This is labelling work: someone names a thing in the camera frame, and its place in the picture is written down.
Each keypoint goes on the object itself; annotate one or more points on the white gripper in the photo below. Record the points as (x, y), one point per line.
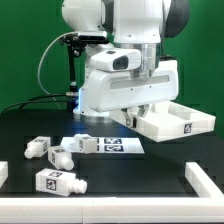
(109, 91)

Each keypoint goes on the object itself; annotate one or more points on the white sheet with tags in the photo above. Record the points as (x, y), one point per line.
(107, 145)

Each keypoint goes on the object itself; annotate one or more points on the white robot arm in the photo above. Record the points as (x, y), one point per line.
(129, 24)

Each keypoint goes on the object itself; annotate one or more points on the white obstacle fence wall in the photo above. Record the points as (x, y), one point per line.
(206, 207)

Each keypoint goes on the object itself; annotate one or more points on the black camera on stand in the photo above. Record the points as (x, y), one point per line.
(79, 40)

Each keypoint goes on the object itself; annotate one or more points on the white square table top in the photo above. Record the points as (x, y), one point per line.
(167, 121)

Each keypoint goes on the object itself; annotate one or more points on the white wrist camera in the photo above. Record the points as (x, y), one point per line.
(116, 60)

